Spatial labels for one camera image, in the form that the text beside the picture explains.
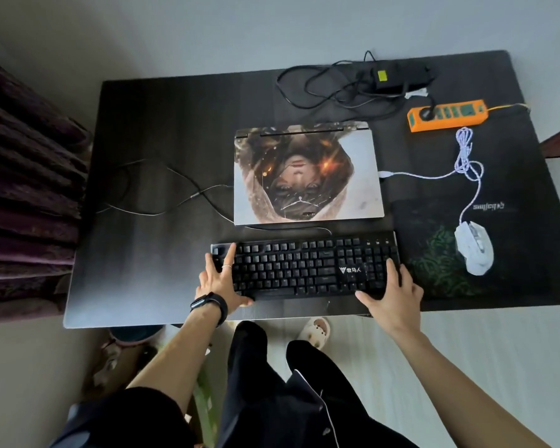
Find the person's right hand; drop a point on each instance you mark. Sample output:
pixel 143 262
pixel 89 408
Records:
pixel 399 307

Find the person's left hand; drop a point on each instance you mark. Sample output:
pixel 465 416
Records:
pixel 221 289

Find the black keyboard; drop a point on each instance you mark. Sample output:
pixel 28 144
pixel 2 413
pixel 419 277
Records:
pixel 308 265

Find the white geometric mouse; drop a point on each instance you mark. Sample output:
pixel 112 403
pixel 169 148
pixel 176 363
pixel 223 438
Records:
pixel 473 251

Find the laptop with printed lid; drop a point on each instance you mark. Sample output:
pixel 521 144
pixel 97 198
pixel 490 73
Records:
pixel 364 181

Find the black green mouse pad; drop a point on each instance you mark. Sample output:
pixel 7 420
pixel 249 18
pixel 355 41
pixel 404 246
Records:
pixel 518 247

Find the black power adapter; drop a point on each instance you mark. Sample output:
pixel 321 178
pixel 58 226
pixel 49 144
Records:
pixel 401 76

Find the person's right forearm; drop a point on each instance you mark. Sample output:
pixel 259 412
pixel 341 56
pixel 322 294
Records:
pixel 471 396

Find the person's left forearm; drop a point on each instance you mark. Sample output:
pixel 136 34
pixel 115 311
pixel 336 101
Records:
pixel 177 359

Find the dark wooden desk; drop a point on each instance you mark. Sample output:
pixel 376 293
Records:
pixel 168 111

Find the orange power strip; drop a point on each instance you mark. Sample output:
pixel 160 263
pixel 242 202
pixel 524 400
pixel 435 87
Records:
pixel 448 116

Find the black smartwatch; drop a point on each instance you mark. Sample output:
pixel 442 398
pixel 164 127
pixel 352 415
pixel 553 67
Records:
pixel 212 305

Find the black trousers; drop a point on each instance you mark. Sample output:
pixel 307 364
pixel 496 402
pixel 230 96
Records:
pixel 247 359

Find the beige slipper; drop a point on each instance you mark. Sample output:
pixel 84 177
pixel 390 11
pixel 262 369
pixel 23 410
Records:
pixel 313 332

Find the pink and black cap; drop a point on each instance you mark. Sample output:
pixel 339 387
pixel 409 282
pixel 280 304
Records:
pixel 135 335

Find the green plastic bag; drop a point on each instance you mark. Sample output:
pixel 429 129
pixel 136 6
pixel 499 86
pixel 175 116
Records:
pixel 205 405

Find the black shirt white piping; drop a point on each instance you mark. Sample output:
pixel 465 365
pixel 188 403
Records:
pixel 121 419

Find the cream and purple curtain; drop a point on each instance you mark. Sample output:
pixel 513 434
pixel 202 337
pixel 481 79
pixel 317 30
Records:
pixel 28 205

